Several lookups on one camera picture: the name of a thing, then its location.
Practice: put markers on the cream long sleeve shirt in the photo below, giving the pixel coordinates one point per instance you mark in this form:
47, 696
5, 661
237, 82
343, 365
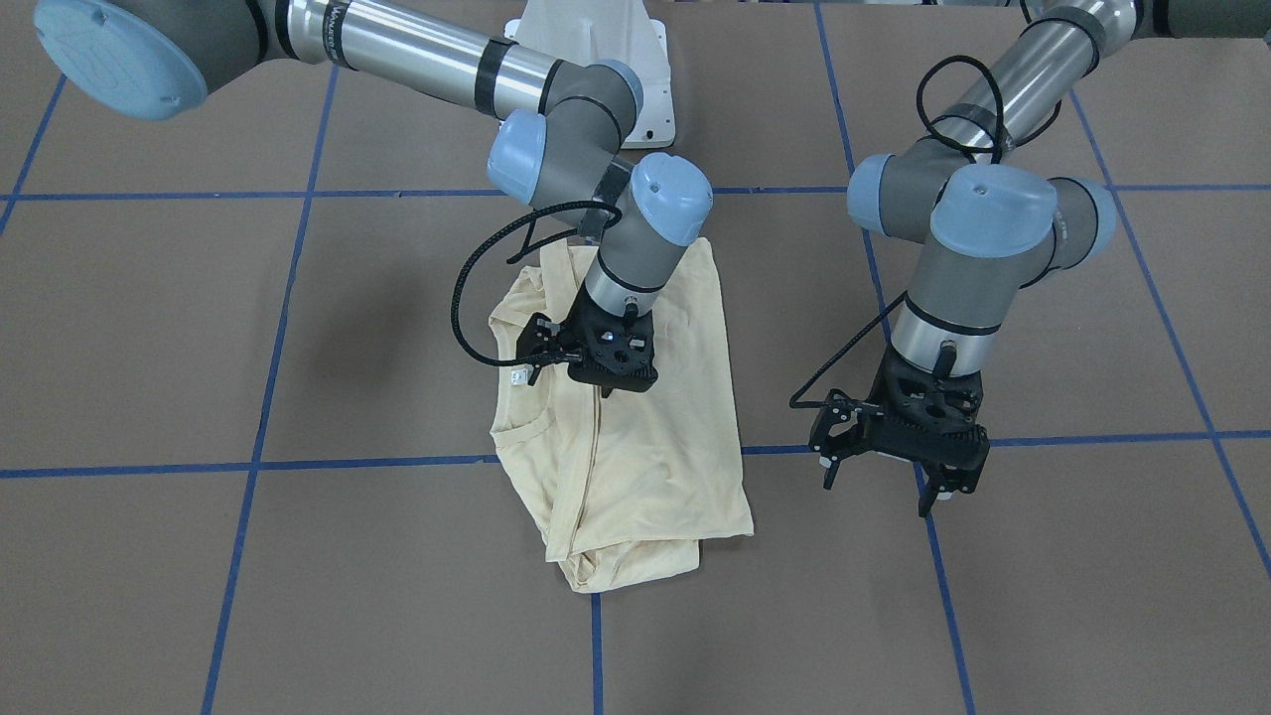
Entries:
623, 489

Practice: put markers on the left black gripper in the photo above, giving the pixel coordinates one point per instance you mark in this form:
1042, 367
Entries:
878, 397

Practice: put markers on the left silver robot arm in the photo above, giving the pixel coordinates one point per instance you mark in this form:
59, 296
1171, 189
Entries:
986, 231

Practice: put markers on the brown paper table cover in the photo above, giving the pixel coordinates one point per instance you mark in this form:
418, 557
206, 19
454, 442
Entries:
247, 469

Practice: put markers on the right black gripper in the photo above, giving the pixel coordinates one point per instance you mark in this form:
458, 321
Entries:
575, 333

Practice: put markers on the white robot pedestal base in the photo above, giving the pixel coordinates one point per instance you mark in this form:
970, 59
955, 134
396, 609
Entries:
588, 32

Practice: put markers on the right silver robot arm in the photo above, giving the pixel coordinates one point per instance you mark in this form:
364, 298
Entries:
557, 151

